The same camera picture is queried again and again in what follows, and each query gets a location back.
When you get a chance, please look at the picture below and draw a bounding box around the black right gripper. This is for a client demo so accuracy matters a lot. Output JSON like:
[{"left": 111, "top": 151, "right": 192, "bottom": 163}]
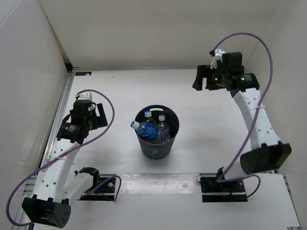
[{"left": 192, "top": 65, "right": 229, "bottom": 92}]

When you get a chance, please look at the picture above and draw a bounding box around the clear bottle blue label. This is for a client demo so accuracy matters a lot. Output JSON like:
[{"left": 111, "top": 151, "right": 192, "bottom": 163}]
[{"left": 130, "top": 121, "right": 159, "bottom": 141}]

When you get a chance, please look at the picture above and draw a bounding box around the clear unlabelled plastic bottle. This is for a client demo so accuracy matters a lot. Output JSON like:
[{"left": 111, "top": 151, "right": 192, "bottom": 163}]
[{"left": 143, "top": 110, "right": 156, "bottom": 126}]

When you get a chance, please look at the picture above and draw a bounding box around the clear bottle white red label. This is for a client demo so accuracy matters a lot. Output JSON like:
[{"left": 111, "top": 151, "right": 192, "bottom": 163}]
[{"left": 157, "top": 115, "right": 171, "bottom": 144}]

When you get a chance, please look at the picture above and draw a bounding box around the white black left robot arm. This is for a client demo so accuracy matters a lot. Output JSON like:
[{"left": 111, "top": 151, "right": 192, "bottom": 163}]
[{"left": 22, "top": 99, "right": 108, "bottom": 229}]

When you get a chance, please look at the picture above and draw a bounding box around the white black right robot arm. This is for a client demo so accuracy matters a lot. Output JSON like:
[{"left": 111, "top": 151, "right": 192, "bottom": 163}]
[{"left": 192, "top": 49, "right": 292, "bottom": 192}]

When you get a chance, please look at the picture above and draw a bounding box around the dark grey plastic bin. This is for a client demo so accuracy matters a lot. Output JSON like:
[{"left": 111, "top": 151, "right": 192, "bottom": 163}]
[{"left": 135, "top": 105, "right": 179, "bottom": 160}]

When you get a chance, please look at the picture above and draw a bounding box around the dark logo sticker left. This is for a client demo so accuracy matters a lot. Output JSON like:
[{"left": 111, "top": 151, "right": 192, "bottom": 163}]
[{"left": 75, "top": 72, "right": 92, "bottom": 76}]

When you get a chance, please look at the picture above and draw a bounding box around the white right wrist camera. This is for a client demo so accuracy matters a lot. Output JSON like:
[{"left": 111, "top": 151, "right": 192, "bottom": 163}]
[{"left": 209, "top": 49, "right": 225, "bottom": 69}]

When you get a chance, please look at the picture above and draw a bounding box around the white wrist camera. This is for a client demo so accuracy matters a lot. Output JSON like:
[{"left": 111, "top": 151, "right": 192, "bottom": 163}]
[
  {"left": 75, "top": 92, "right": 93, "bottom": 102},
  {"left": 209, "top": 49, "right": 225, "bottom": 69}
]

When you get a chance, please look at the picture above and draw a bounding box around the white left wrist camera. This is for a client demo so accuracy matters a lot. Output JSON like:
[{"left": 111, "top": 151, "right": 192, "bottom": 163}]
[{"left": 75, "top": 92, "right": 93, "bottom": 102}]

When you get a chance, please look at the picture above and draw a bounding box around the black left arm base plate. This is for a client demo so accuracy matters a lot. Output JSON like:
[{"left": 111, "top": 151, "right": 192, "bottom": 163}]
[{"left": 79, "top": 174, "right": 122, "bottom": 202}]

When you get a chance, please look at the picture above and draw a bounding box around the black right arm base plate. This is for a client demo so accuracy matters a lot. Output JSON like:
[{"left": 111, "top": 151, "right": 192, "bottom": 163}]
[{"left": 199, "top": 175, "right": 248, "bottom": 203}]

